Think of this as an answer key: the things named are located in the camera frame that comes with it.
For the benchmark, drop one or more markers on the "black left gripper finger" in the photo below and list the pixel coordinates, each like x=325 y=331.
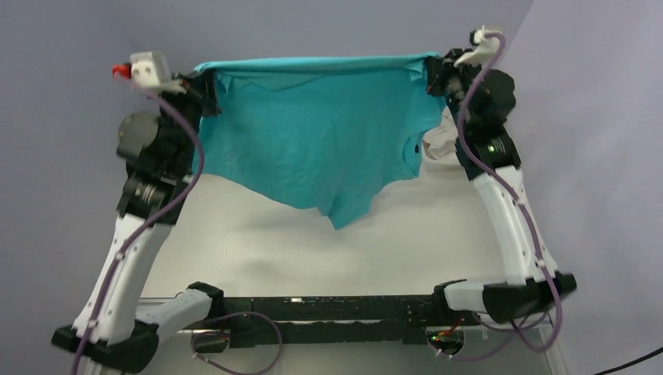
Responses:
x=209 y=93
x=210 y=107

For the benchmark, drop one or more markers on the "turquoise t shirt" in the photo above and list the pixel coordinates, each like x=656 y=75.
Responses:
x=324 y=133

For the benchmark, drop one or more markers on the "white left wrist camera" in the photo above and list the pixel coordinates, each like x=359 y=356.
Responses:
x=146 y=69

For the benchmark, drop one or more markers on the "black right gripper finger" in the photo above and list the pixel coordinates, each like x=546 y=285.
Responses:
x=436 y=87
x=434 y=66

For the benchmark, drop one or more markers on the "white t shirt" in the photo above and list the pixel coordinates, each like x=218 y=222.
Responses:
x=439 y=144

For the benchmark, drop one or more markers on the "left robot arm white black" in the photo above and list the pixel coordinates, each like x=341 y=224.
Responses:
x=164 y=160

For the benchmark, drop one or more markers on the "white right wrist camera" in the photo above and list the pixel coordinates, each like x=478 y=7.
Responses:
x=486 y=43

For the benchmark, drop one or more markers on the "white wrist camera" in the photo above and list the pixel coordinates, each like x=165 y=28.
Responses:
x=486 y=43
x=146 y=69

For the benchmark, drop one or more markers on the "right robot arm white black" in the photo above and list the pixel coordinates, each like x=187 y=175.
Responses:
x=479 y=100

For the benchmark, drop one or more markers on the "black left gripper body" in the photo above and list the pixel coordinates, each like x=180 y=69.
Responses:
x=184 y=102

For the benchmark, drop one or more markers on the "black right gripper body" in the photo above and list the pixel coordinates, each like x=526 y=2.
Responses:
x=458 y=80

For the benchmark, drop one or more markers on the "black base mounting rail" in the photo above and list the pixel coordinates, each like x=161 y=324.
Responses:
x=405 y=319

